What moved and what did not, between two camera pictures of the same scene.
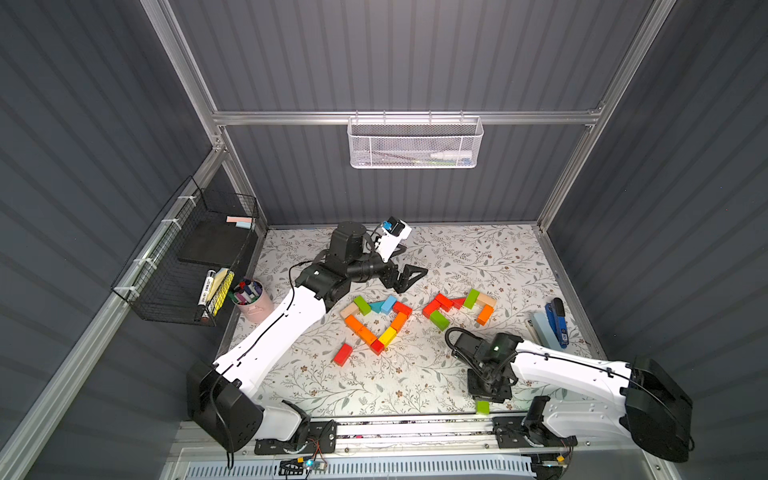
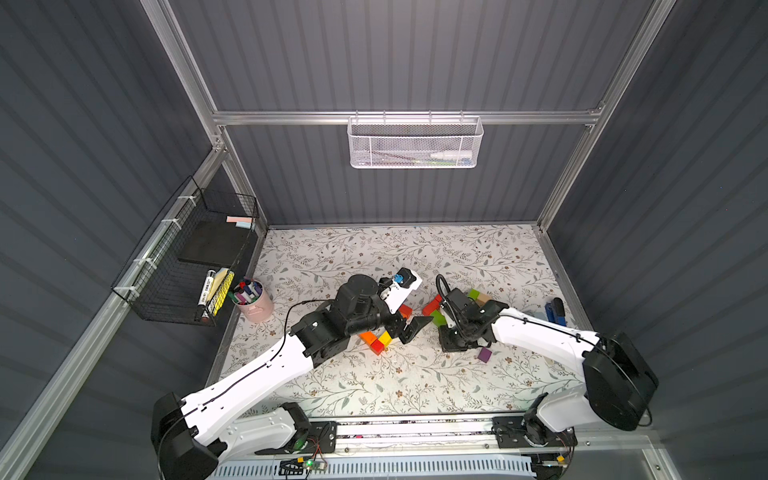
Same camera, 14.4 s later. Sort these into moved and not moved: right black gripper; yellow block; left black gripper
Moved: right black gripper; left black gripper
Not moved: yellow block
